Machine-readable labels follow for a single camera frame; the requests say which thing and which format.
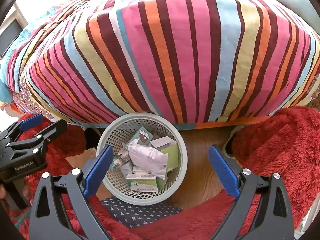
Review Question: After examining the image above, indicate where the striped colourful bedspread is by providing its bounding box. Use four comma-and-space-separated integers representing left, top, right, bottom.
1, 0, 319, 129

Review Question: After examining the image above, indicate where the white pink printed plastic bag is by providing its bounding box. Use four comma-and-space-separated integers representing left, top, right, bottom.
127, 139, 168, 180

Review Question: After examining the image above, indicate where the white mesh trash basket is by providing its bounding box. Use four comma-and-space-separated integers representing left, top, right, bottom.
97, 113, 188, 206

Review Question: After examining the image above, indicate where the red fuzzy sleeve right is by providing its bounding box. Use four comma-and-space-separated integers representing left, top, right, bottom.
131, 106, 319, 239

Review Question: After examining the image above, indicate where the left hand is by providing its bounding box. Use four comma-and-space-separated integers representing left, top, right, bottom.
0, 184, 7, 199

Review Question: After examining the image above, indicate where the navy star-pattern slipper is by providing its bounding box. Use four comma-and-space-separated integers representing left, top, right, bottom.
101, 197, 182, 229

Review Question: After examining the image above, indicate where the white green medicine box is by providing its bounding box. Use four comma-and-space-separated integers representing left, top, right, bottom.
126, 174, 158, 192

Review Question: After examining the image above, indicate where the green tissue box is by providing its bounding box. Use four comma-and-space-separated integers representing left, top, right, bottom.
150, 136, 180, 172

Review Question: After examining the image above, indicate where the black flat television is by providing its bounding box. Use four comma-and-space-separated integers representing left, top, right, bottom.
0, 20, 23, 57

